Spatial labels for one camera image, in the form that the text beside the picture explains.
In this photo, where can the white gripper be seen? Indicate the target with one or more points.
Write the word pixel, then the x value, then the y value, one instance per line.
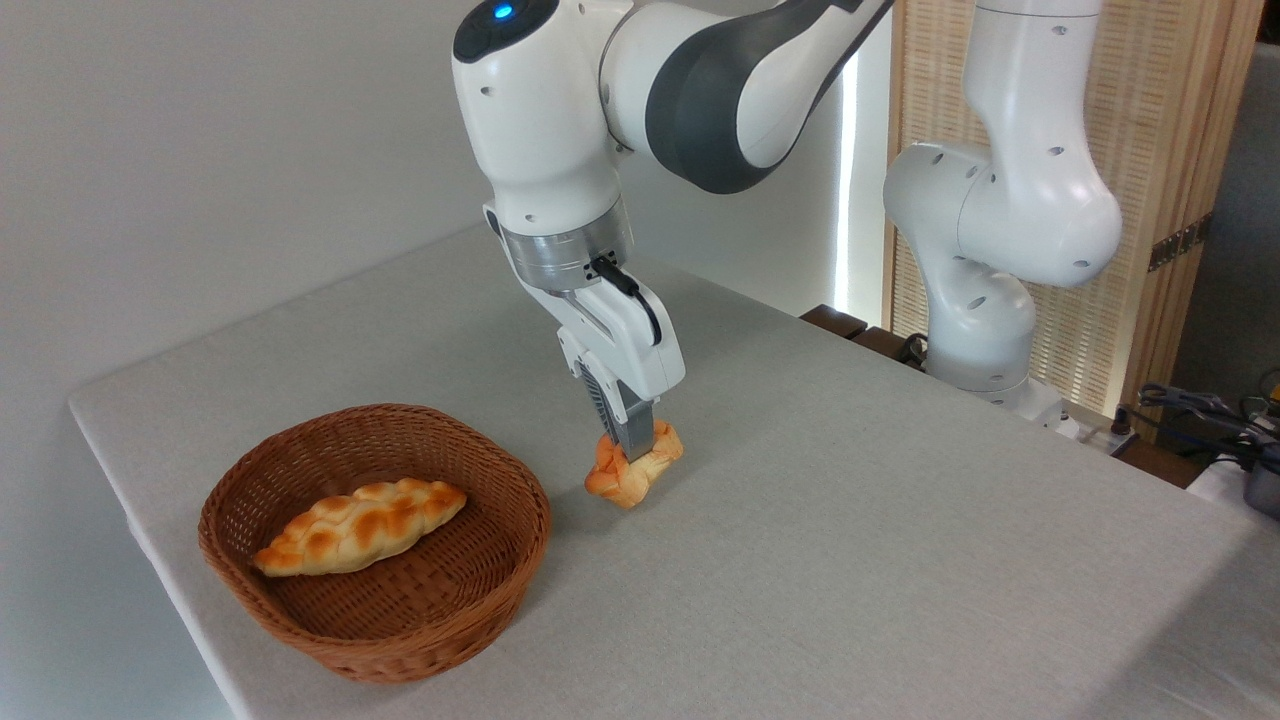
pixel 640 345

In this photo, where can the round knotted bread bun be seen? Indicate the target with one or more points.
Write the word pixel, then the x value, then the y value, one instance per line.
pixel 625 485

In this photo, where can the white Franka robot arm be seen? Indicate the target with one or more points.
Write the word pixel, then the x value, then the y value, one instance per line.
pixel 540 130

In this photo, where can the long braided bread loaf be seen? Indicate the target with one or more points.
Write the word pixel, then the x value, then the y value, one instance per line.
pixel 350 525

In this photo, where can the grey tablecloth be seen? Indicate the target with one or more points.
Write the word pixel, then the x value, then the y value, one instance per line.
pixel 800 580

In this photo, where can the brown wicker basket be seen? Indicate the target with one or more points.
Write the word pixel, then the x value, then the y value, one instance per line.
pixel 430 640

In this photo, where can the white power strip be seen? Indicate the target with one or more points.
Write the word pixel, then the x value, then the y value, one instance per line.
pixel 1105 437

